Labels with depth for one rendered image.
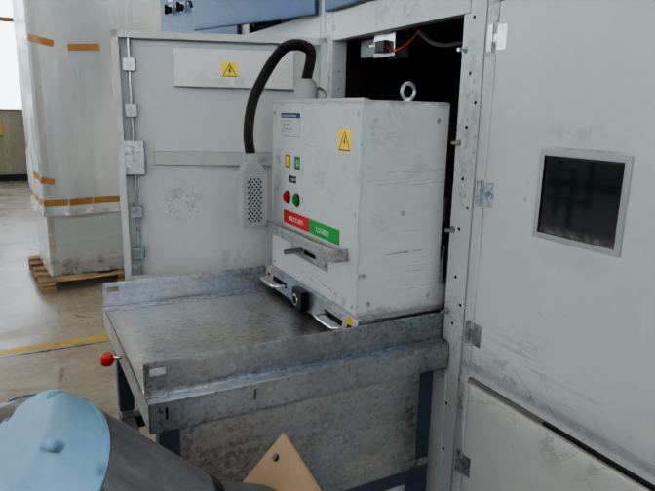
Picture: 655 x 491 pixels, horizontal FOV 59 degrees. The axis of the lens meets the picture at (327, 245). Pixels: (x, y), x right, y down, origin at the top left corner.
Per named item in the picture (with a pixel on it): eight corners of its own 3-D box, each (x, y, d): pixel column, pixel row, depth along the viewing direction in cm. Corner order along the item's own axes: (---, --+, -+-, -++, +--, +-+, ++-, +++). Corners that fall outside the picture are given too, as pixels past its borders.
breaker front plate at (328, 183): (351, 322, 129) (359, 101, 118) (269, 270, 171) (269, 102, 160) (356, 321, 130) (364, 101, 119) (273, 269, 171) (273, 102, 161)
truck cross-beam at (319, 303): (356, 346, 128) (357, 321, 126) (265, 282, 174) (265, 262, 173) (375, 343, 130) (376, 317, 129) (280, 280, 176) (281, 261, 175)
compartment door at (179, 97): (129, 276, 187) (114, 32, 170) (323, 271, 197) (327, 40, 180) (125, 282, 180) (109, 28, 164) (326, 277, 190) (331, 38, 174)
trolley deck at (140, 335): (149, 435, 105) (148, 404, 104) (103, 323, 158) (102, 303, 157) (446, 367, 136) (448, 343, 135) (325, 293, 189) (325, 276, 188)
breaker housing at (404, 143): (357, 322, 129) (365, 97, 118) (271, 269, 172) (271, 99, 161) (524, 294, 152) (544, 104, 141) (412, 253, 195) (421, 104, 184)
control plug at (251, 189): (242, 227, 158) (242, 163, 154) (236, 224, 162) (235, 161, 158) (269, 225, 162) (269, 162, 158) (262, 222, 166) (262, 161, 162)
